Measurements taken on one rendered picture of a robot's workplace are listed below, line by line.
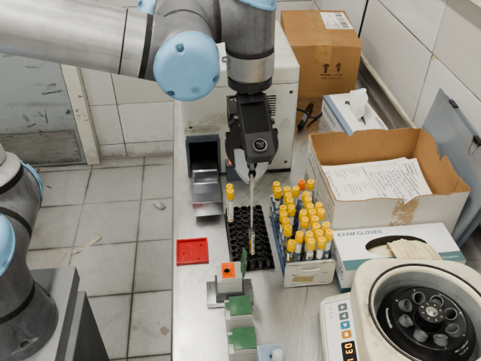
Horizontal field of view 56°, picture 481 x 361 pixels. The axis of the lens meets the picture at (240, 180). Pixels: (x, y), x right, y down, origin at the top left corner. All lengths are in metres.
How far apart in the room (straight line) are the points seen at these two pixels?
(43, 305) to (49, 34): 0.49
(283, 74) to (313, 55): 0.43
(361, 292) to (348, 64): 0.87
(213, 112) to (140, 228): 1.32
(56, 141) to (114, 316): 1.13
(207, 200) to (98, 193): 1.56
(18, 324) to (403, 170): 0.88
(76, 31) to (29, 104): 2.12
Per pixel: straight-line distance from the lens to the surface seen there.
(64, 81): 2.54
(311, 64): 1.49
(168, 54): 0.51
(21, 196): 0.85
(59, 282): 0.96
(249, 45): 0.68
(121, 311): 2.03
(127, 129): 2.70
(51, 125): 2.69
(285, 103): 1.10
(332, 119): 1.38
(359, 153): 1.17
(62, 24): 0.53
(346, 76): 1.53
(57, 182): 2.73
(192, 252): 1.00
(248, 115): 0.72
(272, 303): 0.92
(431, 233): 1.02
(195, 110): 1.08
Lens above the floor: 1.63
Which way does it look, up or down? 40 degrees down
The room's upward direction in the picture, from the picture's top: straight up
